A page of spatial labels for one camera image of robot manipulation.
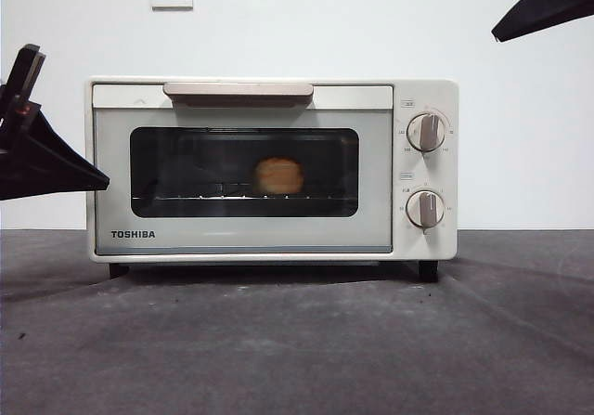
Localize glass oven door with handle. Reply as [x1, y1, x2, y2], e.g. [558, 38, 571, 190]
[92, 83, 394, 255]

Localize golden brown bread loaf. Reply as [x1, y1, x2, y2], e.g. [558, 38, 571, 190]
[252, 156, 306, 197]

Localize metal wire oven rack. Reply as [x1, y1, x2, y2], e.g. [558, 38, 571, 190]
[132, 193, 347, 201]

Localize white Toshiba toaster oven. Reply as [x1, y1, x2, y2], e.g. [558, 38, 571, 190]
[85, 77, 460, 282]

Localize round white oven knob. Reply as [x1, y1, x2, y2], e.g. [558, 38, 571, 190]
[405, 189, 446, 229]
[407, 113, 447, 153]

